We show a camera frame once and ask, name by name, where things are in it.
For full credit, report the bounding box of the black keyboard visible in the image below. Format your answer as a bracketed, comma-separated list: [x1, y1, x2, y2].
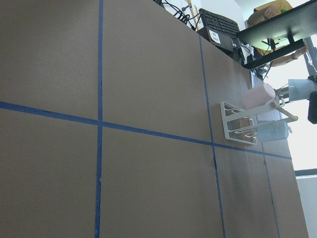
[199, 8, 240, 38]

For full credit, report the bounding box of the black computer monitor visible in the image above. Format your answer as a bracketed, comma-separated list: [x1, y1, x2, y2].
[235, 0, 317, 70]

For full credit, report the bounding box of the person in yellow shirt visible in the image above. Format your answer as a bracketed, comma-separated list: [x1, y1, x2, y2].
[247, 0, 309, 67]

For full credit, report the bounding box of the pink plastic cup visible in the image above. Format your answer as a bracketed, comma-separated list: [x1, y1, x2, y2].
[242, 83, 276, 109]

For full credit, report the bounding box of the light blue cup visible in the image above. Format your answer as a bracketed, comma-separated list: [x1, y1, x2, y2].
[257, 121, 289, 142]
[288, 79, 317, 102]

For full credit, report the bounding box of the light blue cup front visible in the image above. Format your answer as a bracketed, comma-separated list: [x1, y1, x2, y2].
[288, 79, 317, 102]

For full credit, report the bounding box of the white wire cup rack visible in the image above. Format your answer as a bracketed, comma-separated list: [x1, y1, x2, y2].
[220, 92, 298, 144]

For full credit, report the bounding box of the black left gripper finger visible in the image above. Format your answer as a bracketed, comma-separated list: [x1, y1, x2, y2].
[308, 91, 317, 124]

